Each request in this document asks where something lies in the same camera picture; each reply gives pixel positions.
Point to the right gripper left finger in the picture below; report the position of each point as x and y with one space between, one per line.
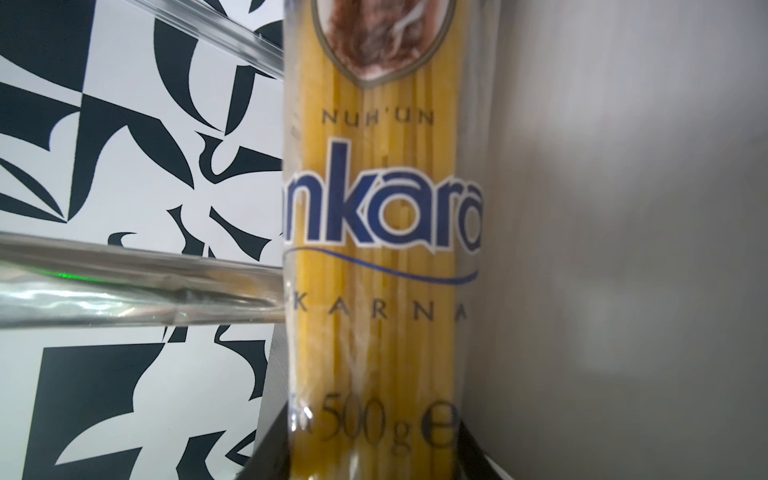
271 458

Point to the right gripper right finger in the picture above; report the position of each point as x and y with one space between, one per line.
474 463

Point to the blue De Cecco spaghetti bag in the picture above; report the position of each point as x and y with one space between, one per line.
387 116

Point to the white two-tier shelf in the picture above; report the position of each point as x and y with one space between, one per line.
623 322

